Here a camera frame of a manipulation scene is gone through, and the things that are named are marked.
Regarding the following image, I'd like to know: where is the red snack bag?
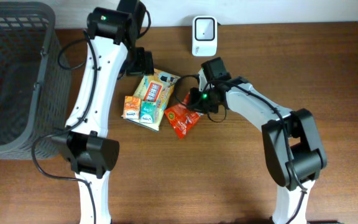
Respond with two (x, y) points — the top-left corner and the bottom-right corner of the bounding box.
(164, 104), (203, 139)

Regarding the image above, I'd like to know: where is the yellow snack bag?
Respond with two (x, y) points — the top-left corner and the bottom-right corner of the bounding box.
(128, 68), (179, 132)

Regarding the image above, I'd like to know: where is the orange tissue pack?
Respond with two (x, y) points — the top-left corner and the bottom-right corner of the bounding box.
(122, 96), (142, 119)

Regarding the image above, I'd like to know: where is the green tissue pack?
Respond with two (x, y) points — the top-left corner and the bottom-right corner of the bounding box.
(139, 101), (157, 124)

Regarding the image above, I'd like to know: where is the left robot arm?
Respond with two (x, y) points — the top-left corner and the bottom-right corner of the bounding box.
(52, 0), (154, 223)

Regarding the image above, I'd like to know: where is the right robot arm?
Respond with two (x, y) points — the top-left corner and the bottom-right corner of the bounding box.
(187, 57), (328, 223)

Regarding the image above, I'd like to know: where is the white barcode scanner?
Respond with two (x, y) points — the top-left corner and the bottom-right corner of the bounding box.
(191, 16), (218, 57)

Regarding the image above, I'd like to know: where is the dark grey plastic basket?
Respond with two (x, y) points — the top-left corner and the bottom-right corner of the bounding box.
(0, 2), (71, 160)

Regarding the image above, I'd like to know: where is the left black cable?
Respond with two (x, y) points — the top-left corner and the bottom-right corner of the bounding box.
(31, 9), (152, 224)

